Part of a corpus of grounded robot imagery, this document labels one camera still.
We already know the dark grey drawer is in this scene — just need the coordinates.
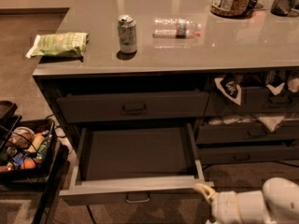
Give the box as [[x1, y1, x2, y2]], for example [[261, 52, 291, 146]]
[[198, 144, 299, 165], [196, 120, 299, 145], [57, 90, 209, 123], [205, 87, 299, 117], [60, 124, 213, 205]]

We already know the dark grey kitchen counter cabinet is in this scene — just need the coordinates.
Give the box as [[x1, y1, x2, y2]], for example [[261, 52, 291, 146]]
[[32, 0, 299, 173]]

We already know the black tray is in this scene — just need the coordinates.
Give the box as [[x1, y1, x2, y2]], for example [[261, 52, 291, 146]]
[[0, 100, 18, 122]]

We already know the green chip bag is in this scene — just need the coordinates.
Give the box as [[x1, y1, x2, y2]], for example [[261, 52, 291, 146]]
[[26, 32, 89, 58]]

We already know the white napkin in drawer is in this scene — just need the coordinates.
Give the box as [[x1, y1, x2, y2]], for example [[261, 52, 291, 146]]
[[207, 113, 299, 133]]

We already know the dark glass jar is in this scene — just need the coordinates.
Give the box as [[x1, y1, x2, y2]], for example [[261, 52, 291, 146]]
[[270, 0, 296, 17]]

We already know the silver green soda can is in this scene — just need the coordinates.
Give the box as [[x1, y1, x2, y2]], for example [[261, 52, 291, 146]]
[[118, 14, 137, 54]]

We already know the black white snack bag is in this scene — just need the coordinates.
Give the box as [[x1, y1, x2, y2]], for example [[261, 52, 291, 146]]
[[214, 74, 242, 105]]

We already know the clear plastic water bottle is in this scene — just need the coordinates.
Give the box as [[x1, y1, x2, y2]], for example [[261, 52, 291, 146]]
[[152, 18, 201, 38]]

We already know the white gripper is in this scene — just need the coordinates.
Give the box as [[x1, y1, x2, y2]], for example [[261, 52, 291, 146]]
[[193, 183, 265, 224]]

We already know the white black snack packet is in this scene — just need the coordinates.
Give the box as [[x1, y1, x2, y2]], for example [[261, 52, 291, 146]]
[[265, 71, 286, 95]]

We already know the black bin of groceries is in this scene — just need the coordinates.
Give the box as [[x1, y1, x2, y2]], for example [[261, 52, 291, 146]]
[[0, 119, 56, 183]]

